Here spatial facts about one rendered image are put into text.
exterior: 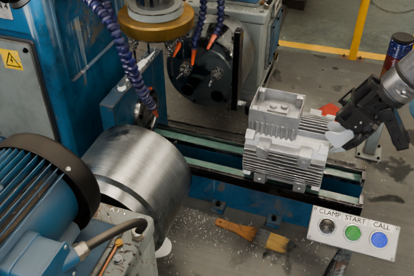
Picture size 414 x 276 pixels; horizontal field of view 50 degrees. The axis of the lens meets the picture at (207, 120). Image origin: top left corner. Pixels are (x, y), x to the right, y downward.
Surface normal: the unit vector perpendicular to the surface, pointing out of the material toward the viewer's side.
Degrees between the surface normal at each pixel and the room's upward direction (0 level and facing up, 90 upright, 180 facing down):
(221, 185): 90
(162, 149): 36
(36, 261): 0
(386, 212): 0
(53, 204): 61
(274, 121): 90
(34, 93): 90
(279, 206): 90
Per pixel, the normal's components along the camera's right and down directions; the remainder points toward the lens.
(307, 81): 0.00, -0.78
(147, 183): 0.60, -0.47
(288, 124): -0.32, 0.59
